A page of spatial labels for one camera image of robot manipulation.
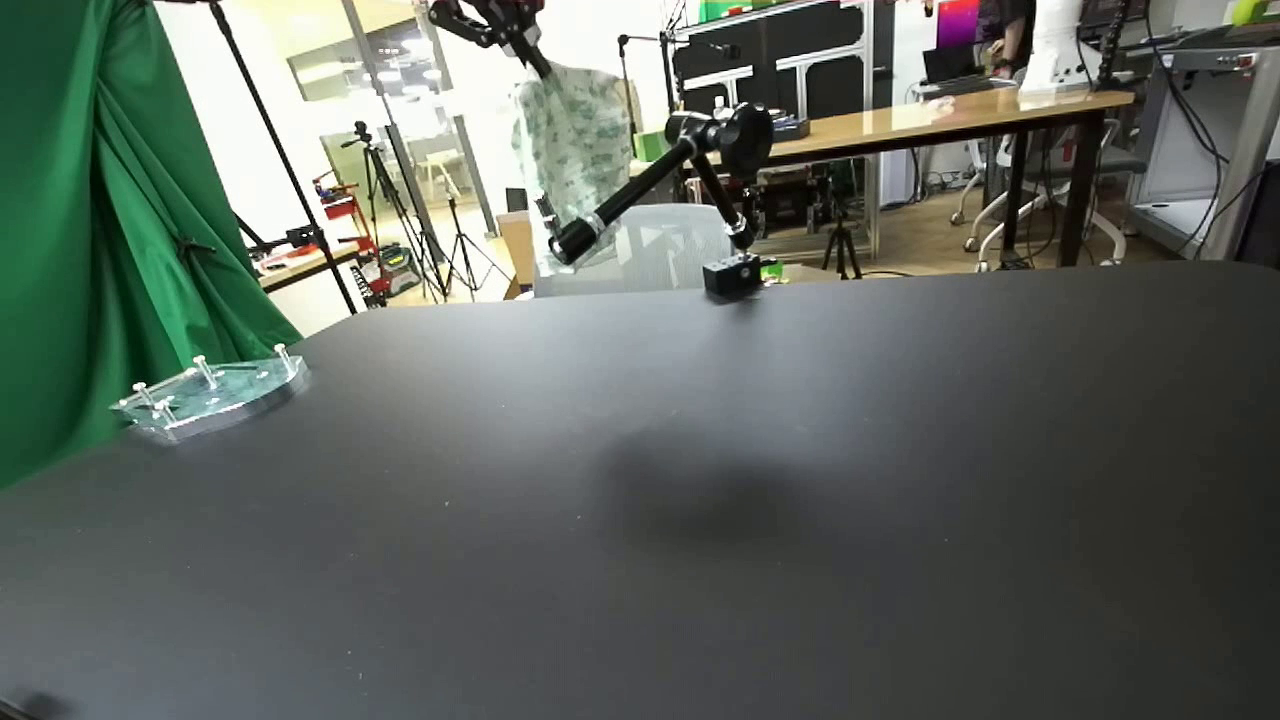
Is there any white cloth with green print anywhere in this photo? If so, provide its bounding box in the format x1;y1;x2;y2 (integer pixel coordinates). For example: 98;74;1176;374
515;58;638;231

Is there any black light stand pole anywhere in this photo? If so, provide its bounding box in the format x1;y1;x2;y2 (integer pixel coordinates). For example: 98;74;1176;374
205;0;366;321

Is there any green backdrop cloth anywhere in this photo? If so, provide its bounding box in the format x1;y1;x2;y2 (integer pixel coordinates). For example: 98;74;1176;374
0;0;305;490

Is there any low wooden bench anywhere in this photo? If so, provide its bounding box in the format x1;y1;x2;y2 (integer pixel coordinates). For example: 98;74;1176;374
252;236;375;297

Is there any black panel board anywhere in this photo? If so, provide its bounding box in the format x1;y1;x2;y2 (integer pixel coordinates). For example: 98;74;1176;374
674;0;872;126

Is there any small black tripod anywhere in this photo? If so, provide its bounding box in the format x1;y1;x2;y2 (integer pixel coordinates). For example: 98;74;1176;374
815;214;867;284

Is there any wooden desk with black legs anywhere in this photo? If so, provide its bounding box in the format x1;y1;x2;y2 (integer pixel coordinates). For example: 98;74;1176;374
765;83;1141;270

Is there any monitor with colourful screen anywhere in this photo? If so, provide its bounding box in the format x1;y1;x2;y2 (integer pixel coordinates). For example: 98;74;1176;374
931;0;993;56

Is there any open laptop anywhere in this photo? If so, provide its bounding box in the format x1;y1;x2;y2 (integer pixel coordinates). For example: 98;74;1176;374
915;38;1018;99

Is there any white plate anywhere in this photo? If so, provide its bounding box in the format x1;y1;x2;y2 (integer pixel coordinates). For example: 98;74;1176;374
108;341;313;449

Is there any white curved column object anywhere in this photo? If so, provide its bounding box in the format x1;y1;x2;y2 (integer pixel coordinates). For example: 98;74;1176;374
1028;0;1094;96

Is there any grey metal cabinet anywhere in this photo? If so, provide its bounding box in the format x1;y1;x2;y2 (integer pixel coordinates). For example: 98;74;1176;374
1136;45;1280;265

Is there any black camera tripod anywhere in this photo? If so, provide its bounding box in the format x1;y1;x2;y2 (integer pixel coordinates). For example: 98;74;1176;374
340;116;454;304

